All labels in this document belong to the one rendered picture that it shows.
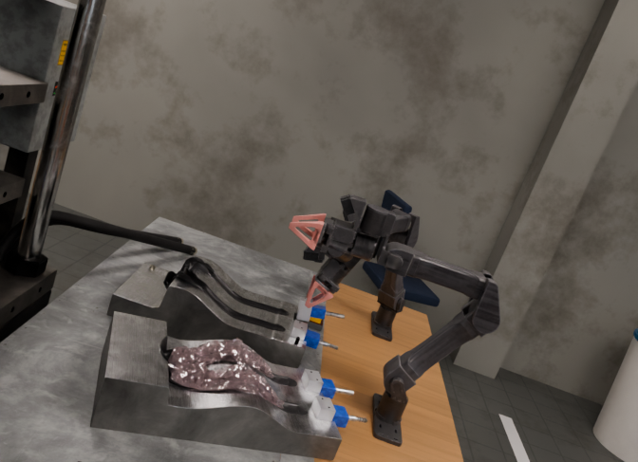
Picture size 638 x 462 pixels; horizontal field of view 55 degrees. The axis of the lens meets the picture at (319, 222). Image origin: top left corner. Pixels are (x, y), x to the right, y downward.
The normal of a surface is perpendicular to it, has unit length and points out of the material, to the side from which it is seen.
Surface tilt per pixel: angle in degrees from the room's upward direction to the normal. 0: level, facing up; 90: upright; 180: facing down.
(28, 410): 0
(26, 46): 90
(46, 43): 90
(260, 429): 90
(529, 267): 90
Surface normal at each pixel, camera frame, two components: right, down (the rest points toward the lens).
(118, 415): 0.24, 0.33
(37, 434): 0.34, -0.91
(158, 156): -0.07, 0.22
